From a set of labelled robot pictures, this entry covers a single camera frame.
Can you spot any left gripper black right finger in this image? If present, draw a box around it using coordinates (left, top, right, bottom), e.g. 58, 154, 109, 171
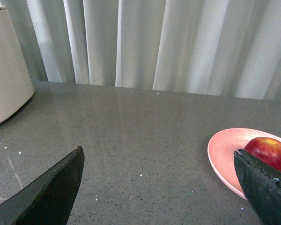
234, 149, 281, 225

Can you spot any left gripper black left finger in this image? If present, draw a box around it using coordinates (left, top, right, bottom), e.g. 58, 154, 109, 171
0, 146, 85, 225

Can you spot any red apple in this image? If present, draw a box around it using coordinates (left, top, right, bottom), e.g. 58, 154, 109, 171
244, 137, 281, 172

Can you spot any pink plate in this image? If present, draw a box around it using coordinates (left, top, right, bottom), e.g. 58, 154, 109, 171
207, 128, 281, 199

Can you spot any white cylindrical appliance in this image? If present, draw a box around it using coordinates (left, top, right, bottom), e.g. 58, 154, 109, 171
0, 6, 34, 124

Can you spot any white curtain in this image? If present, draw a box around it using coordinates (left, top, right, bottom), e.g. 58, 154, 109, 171
0, 0, 281, 101

